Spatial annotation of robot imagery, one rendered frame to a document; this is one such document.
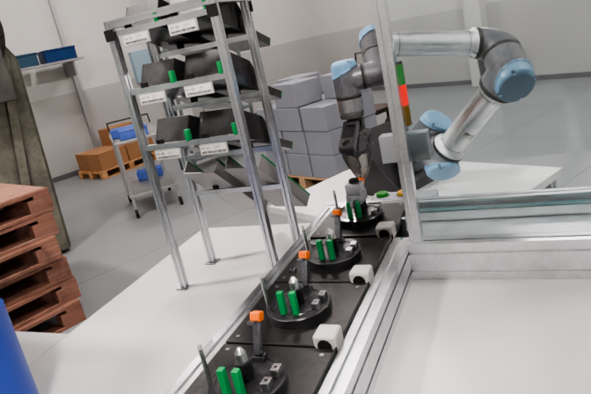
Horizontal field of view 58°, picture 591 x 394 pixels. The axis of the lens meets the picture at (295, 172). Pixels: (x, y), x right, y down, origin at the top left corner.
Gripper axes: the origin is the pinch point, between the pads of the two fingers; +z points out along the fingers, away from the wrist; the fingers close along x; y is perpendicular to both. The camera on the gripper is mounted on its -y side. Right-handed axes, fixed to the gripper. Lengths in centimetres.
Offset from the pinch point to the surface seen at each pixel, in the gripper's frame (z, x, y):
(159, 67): -44, 45, -22
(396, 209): 10.0, -9.5, -1.7
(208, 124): -26.6, 33.5, -22.5
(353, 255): 8.0, -6.0, -35.7
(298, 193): 2.5, 20.7, -1.9
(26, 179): 32, 358, 174
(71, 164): 89, 635, 482
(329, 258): 8.0, -0.2, -36.9
